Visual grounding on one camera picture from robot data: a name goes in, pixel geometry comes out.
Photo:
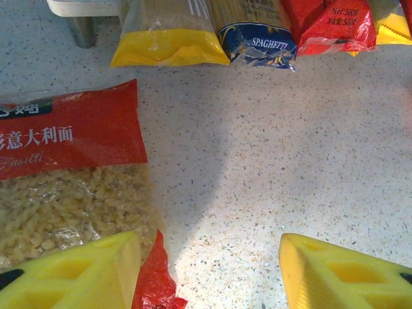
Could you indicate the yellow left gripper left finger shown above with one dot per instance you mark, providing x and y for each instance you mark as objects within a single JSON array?
[{"x": 64, "y": 280}]

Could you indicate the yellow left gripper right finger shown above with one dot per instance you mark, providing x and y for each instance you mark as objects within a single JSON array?
[{"x": 338, "y": 280}]

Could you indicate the red fusilli pasta bag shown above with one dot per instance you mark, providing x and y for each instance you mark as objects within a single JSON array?
[{"x": 64, "y": 138}]

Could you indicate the red spaghetti bag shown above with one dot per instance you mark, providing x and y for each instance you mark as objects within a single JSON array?
[
  {"x": 328, "y": 29},
  {"x": 408, "y": 13}
]

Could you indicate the blue spaghetti bag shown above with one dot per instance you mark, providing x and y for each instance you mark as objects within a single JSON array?
[{"x": 257, "y": 42}]

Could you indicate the yellow spaghetti bag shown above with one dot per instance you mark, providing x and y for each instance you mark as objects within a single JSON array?
[
  {"x": 389, "y": 29},
  {"x": 167, "y": 45}
]

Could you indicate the white two-tier shelf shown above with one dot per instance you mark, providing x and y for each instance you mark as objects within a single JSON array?
[{"x": 83, "y": 8}]

